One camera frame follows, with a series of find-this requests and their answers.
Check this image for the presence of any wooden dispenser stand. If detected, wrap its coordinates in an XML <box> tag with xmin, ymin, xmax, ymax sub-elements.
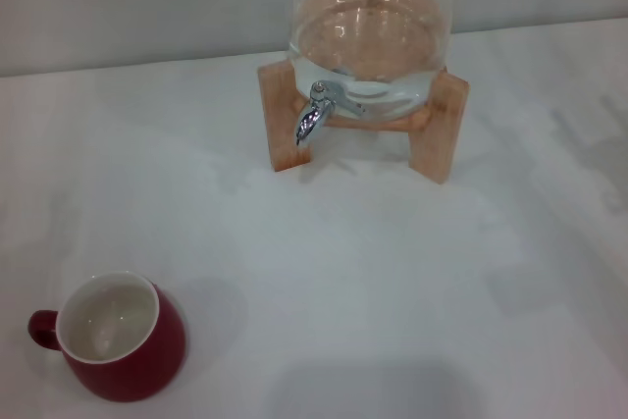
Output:
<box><xmin>256</xmin><ymin>0</ymin><xmax>471</xmax><ymax>185</ymax></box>

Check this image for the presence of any red ceramic cup white inside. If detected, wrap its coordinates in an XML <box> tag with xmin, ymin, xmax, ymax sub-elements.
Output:
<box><xmin>26</xmin><ymin>270</ymin><xmax>188</xmax><ymax>403</ymax></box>

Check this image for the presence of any clear glass water dispenser jar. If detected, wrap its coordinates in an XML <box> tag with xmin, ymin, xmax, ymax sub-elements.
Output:
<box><xmin>286</xmin><ymin>0</ymin><xmax>455</xmax><ymax>121</ymax></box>

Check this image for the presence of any chrome faucet tap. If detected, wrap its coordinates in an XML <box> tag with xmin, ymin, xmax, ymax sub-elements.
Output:
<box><xmin>293</xmin><ymin>79</ymin><xmax>367</xmax><ymax>148</ymax></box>

